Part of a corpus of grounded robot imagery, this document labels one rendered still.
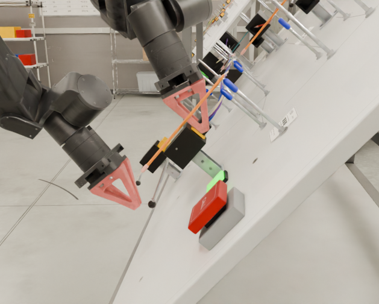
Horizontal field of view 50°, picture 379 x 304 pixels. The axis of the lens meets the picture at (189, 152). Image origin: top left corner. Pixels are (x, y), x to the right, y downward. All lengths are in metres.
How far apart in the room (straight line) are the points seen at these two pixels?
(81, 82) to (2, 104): 0.11
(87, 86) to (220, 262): 0.33
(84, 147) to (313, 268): 0.54
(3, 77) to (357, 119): 0.43
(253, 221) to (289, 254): 0.58
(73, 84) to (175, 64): 0.15
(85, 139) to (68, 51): 7.80
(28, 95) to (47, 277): 1.86
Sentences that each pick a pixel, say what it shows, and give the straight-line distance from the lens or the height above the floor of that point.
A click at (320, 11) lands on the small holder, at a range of 0.87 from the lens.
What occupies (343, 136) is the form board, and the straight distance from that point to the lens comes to 0.37.
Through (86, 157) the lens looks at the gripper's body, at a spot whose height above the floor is 1.10.
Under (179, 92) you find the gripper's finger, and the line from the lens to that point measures 0.60.
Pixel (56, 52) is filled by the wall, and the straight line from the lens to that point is 8.50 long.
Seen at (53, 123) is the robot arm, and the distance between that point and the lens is 0.66.
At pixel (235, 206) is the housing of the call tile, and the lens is 0.42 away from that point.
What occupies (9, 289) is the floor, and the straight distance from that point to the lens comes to 2.40.
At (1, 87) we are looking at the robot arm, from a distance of 0.60.
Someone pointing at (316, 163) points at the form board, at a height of 1.17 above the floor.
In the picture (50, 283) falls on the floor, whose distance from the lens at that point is 2.37.
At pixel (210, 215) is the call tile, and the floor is 1.10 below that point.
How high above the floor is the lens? 1.29
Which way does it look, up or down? 17 degrees down
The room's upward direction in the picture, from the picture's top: 1 degrees counter-clockwise
